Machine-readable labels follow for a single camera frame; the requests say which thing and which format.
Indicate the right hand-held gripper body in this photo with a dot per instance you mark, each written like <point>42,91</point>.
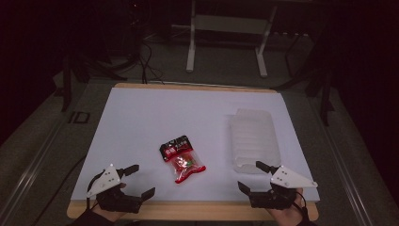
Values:
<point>290,181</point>

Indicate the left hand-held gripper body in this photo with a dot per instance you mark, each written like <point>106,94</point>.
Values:
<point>108,180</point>

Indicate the person's left hand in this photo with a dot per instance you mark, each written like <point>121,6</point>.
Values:
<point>108,216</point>

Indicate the person's right hand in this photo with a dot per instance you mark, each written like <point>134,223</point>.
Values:
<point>290,216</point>

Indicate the clear plastic container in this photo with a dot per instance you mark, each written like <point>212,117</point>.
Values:
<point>254,138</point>

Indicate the red and black snack packet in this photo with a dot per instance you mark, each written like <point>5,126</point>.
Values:
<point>182,160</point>

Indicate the white table sheet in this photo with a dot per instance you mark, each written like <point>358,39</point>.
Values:
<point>150,119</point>

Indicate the black stand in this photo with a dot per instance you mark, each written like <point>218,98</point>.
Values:
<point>326,94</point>
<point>66,88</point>

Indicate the white metal stand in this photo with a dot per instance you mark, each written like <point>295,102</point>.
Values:
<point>230,23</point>

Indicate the metal floor rail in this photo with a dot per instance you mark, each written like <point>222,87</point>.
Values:
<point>28,175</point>
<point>345,175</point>

